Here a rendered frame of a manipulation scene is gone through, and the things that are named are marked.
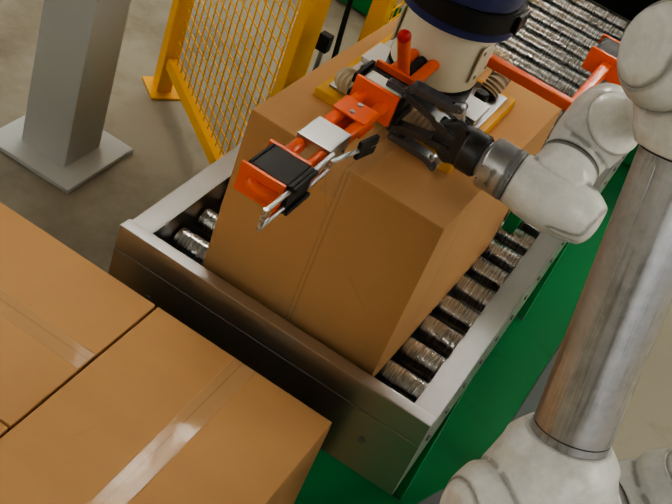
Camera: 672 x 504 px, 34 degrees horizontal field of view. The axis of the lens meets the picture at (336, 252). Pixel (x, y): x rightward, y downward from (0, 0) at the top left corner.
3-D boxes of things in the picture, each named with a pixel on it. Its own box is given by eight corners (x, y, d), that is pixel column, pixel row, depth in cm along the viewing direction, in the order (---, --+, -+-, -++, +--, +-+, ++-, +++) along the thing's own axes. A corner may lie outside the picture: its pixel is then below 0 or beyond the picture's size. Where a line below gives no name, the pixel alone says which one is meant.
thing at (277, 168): (263, 164, 164) (272, 137, 161) (304, 189, 162) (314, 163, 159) (232, 187, 157) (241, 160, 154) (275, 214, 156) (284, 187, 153)
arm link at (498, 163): (492, 209, 178) (461, 190, 179) (512, 186, 185) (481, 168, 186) (516, 166, 172) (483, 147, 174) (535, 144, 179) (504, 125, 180)
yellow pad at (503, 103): (470, 82, 224) (480, 62, 220) (513, 107, 222) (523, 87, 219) (399, 147, 198) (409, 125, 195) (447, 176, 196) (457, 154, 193)
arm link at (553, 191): (491, 216, 181) (530, 160, 187) (573, 266, 178) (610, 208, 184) (505, 183, 172) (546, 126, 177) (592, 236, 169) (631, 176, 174)
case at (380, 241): (346, 156, 262) (403, 12, 237) (489, 245, 253) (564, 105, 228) (199, 272, 217) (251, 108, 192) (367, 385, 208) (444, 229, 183)
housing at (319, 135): (309, 136, 173) (317, 113, 171) (345, 158, 172) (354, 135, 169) (286, 153, 168) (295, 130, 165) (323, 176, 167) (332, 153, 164)
